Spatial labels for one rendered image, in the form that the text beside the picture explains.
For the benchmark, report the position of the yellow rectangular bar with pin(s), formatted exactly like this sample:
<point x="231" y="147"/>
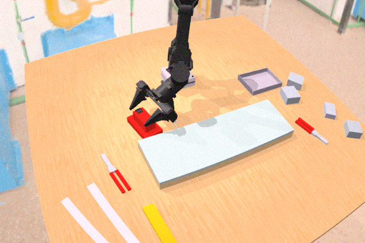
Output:
<point x="158" y="224"/>

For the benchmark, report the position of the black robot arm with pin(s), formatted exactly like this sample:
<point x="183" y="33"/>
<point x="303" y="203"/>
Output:
<point x="179" y="59"/>

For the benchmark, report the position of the white flat strip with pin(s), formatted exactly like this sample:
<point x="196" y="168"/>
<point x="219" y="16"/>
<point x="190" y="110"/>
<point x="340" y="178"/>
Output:
<point x="83" y="222"/>
<point x="111" y="214"/>

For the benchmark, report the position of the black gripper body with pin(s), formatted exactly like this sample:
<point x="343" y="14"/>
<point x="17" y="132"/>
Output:
<point x="164" y="92"/>

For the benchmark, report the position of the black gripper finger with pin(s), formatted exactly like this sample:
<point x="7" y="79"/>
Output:
<point x="157" y="116"/>
<point x="139" y="97"/>

